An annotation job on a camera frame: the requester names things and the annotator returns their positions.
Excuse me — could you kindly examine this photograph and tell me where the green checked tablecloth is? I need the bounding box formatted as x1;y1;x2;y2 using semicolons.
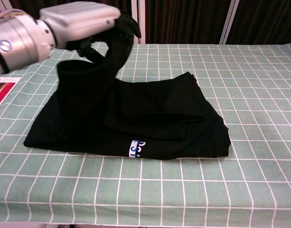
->
0;42;291;225

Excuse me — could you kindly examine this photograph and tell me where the black t-shirt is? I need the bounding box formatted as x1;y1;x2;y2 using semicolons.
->
23;35;232;159

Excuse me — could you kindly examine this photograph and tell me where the white frame post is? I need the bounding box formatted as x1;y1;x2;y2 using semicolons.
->
131;0;146;44
220;0;240;45

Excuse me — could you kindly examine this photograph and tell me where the dark pleated curtain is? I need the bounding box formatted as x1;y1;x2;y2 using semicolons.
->
145;0;231;45
228;0;291;45

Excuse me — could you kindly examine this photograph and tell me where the printed photo card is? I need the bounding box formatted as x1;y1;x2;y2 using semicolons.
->
0;77;20;110

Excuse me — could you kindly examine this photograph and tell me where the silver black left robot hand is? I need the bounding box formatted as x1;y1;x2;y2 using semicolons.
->
39;1;141;57

